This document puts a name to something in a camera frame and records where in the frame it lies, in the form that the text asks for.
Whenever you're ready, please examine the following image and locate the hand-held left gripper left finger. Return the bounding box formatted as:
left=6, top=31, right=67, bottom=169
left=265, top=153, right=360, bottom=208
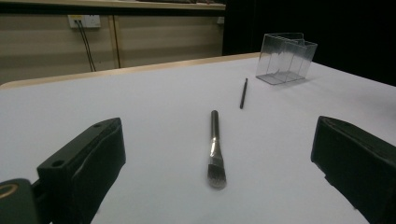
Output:
left=36, top=117, right=127, bottom=224

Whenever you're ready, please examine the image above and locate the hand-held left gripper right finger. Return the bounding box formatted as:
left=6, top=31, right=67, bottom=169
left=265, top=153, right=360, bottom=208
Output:
left=310, top=115, right=396, bottom=224

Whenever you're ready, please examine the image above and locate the clear plastic organizer box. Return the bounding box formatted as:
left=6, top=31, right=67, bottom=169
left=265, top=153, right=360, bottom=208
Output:
left=255, top=32, right=318, bottom=86

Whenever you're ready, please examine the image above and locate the makeup brush with dark handle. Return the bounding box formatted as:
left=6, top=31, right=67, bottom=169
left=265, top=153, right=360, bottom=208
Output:
left=206, top=109, right=228, bottom=190

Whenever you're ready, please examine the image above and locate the thin black cosmetic pencil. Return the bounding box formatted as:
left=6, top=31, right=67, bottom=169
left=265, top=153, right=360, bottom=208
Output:
left=238, top=77, right=249, bottom=110

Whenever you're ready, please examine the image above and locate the white table cover sheet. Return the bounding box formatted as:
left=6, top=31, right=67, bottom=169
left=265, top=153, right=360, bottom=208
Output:
left=0, top=57, right=396, bottom=224

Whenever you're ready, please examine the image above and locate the wooden table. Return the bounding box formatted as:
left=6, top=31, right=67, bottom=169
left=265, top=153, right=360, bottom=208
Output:
left=0, top=51, right=262, bottom=91

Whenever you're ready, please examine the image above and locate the black wall cable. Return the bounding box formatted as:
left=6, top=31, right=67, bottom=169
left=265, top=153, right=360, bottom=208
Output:
left=74, top=20, right=93, bottom=73
left=78, top=20, right=97, bottom=73

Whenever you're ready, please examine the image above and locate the white wall socket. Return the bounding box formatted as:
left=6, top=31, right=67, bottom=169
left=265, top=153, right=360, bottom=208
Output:
left=67, top=14, right=102, bottom=30

